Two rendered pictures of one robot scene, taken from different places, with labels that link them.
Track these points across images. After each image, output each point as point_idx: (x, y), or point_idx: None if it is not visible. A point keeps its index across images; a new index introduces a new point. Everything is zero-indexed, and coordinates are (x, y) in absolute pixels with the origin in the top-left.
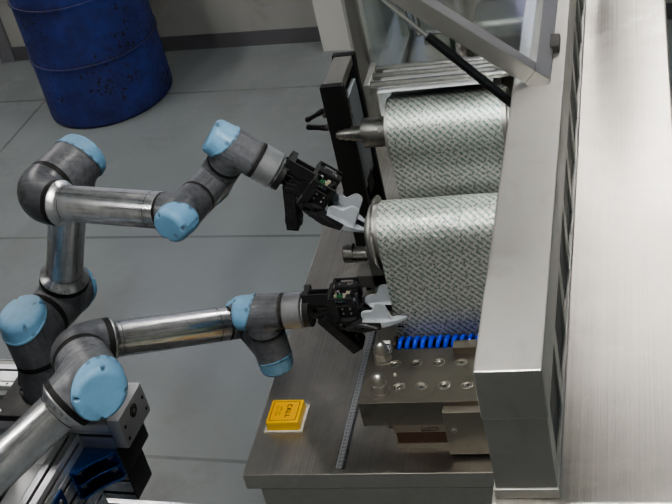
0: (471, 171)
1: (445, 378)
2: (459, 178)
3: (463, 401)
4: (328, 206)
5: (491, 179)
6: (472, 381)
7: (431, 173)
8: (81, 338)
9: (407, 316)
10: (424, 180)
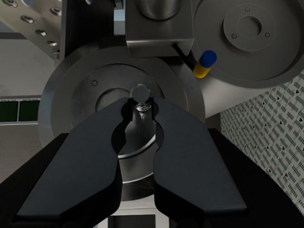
0: (236, 132)
1: (21, 2)
2: (243, 122)
3: (3, 19)
4: (189, 203)
5: (227, 121)
6: (35, 22)
7: (264, 131)
8: None
9: (60, 0)
10: (271, 117)
